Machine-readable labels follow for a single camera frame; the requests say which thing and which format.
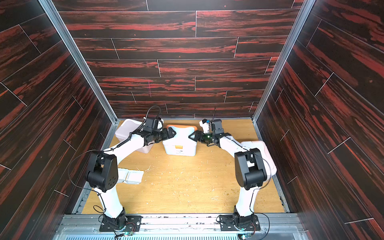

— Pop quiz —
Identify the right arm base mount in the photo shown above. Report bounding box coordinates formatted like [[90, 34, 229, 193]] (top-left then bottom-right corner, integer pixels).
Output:
[[216, 213, 261, 232]]

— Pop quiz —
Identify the white orange-trimmed medicine chest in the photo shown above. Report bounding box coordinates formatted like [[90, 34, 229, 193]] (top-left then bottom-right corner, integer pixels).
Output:
[[163, 125, 198, 157]]

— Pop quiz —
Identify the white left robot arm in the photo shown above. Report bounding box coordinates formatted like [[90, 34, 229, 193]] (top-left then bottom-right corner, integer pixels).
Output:
[[86, 117, 177, 230]]

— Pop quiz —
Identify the pink rear medicine chest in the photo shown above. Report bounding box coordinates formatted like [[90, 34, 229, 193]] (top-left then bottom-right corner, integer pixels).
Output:
[[113, 119, 153, 158]]

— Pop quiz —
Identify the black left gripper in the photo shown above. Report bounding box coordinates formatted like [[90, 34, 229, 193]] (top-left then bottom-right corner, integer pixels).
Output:
[[151, 127, 177, 143]]

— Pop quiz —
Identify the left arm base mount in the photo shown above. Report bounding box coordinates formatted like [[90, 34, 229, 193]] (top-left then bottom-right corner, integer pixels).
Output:
[[99, 215, 143, 233]]

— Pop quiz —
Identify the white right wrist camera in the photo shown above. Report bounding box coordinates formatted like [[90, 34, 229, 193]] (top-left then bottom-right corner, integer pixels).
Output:
[[199, 119, 211, 134]]

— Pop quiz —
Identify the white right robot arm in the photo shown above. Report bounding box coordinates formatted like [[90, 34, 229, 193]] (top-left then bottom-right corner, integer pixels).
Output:
[[189, 119, 277, 231]]

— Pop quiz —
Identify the white gauze packet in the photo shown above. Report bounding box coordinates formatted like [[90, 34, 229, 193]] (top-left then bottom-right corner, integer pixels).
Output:
[[118, 168, 144, 185]]

